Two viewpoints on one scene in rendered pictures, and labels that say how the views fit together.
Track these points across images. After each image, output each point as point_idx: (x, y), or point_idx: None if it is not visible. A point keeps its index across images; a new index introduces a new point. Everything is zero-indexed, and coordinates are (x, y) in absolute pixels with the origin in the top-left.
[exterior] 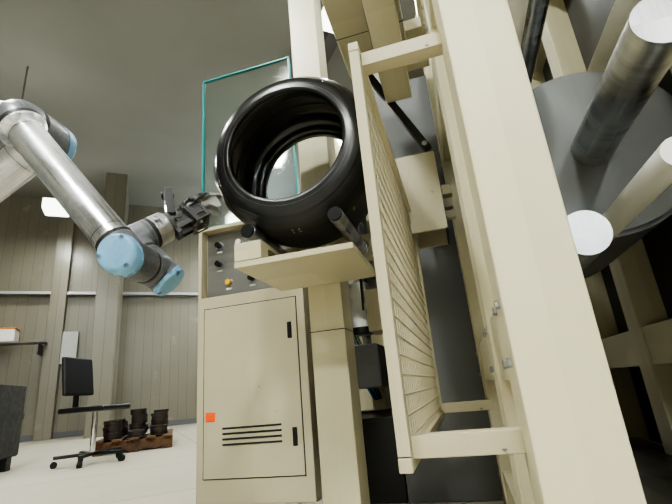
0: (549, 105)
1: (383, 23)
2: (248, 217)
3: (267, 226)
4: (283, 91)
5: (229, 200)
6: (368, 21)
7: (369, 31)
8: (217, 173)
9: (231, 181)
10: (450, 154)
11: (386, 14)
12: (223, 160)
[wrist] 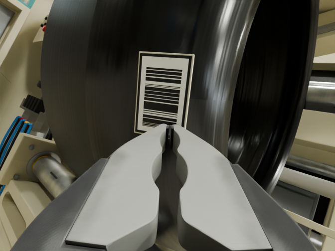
0: (315, 208)
1: (325, 47)
2: (172, 227)
3: (180, 250)
4: (314, 4)
5: (170, 156)
6: (334, 36)
7: (319, 37)
8: (201, 13)
9: (222, 108)
10: (325, 249)
11: (334, 48)
12: (243, 0)
